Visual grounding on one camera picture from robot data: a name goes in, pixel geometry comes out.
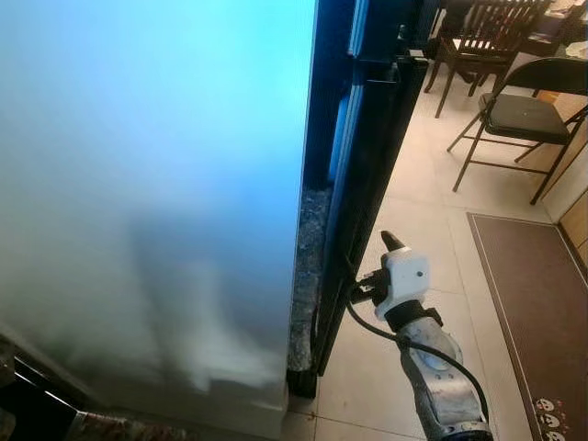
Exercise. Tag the dark wooden slat-back chair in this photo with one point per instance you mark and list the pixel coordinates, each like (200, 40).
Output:
(487, 37)

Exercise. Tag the white fridge door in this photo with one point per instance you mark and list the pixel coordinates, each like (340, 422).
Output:
(147, 184)

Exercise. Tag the black compartment with chrome trim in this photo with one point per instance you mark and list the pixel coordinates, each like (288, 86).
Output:
(28, 404)

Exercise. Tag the speckled stone base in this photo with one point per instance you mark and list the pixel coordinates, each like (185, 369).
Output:
(129, 430)

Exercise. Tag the speckled granite counter side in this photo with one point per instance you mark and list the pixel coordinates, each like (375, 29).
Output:
(308, 276)

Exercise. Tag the brown floor mat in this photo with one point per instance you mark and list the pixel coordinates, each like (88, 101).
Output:
(537, 312)

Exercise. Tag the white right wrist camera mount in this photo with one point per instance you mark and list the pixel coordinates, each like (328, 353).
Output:
(406, 276)

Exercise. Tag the wooden chair with blue cushion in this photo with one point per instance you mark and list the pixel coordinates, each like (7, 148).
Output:
(551, 28)

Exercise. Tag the black fridge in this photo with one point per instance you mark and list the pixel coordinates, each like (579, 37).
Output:
(372, 165)

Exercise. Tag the light wood cabinet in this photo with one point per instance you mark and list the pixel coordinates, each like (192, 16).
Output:
(574, 211)

